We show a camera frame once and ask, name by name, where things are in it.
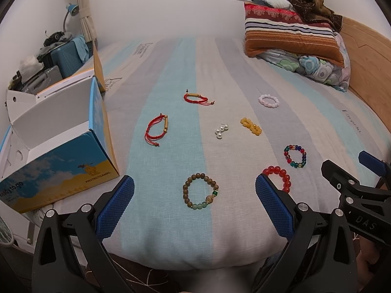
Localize striped orange red pillow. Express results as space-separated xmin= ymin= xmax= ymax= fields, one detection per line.
xmin=245 ymin=3 xmax=345 ymax=67

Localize red bead bracelet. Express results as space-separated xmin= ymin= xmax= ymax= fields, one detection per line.
xmin=262 ymin=165 xmax=292 ymax=194

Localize pink bead bracelet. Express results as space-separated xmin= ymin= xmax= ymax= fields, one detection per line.
xmin=258 ymin=94 xmax=281 ymax=109

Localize beige curtain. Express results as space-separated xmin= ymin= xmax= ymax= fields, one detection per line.
xmin=77 ymin=0 xmax=98 ymax=42

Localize wooden headboard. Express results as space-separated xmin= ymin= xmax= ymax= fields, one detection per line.
xmin=341 ymin=17 xmax=391 ymax=128

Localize yellow bead bracelet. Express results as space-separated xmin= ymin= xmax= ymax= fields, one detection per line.
xmin=240 ymin=117 xmax=263 ymax=136

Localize teal suitcase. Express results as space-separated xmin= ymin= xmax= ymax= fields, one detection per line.
xmin=46 ymin=40 xmax=85 ymax=79

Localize white pearl earrings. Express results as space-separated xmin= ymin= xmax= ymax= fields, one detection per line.
xmin=215 ymin=124 xmax=229 ymax=140

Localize grey suitcase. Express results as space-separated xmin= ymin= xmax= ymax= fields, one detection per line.
xmin=20 ymin=65 xmax=62 ymax=94

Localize multicolour bead bracelet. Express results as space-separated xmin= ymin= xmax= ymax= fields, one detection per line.
xmin=283 ymin=143 xmax=308 ymax=169

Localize blue desk lamp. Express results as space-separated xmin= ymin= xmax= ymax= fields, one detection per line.
xmin=62 ymin=3 xmax=79 ymax=32

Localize striped bed sheet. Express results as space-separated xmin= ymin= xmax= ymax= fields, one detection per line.
xmin=52 ymin=36 xmax=389 ymax=271

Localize floral quilt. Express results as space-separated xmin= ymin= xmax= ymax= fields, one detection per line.
xmin=257 ymin=32 xmax=351 ymax=92

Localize blue yellow cardboard box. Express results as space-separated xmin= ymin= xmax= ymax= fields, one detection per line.
xmin=1 ymin=52 xmax=119 ymax=214

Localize brown fuzzy blanket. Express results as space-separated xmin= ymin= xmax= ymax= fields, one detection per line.
xmin=288 ymin=0 xmax=343 ymax=32

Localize wooden bead bracelet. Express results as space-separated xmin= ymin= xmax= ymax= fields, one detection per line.
xmin=182 ymin=172 xmax=220 ymax=210

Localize red cord bracelet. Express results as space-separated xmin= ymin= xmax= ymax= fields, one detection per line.
xmin=183 ymin=89 xmax=216 ymax=107
xmin=144 ymin=113 xmax=170 ymax=148

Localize teal cloth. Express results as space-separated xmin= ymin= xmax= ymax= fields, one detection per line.
xmin=72 ymin=34 xmax=89 ymax=63

